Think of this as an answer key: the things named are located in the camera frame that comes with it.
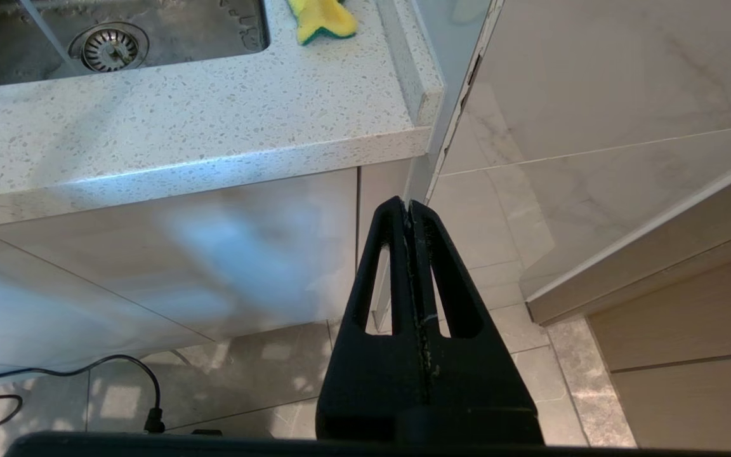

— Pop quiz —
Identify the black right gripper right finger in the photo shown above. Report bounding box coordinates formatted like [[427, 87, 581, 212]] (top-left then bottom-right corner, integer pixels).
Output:
[[410, 201, 544, 444]]

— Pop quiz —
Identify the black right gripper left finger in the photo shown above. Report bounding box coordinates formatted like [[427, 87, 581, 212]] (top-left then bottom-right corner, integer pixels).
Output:
[[315, 197, 428, 444]]

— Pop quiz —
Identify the yellow green sponge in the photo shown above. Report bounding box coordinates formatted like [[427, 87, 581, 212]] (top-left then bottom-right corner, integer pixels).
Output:
[[286, 0, 359, 46]]

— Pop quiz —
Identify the stainless steel sink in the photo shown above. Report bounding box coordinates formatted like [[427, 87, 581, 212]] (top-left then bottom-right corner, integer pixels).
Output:
[[0, 0, 271, 91]]

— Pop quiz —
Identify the wooden cabinet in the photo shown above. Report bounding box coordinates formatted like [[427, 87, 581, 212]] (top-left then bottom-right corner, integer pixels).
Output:
[[526, 147, 731, 453]]

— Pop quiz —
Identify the metal drain strainer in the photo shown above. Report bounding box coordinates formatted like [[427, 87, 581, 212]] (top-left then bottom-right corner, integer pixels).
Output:
[[67, 22, 150, 74]]

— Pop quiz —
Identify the black floor cable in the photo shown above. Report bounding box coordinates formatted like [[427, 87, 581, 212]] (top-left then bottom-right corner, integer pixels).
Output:
[[0, 354, 167, 436]]

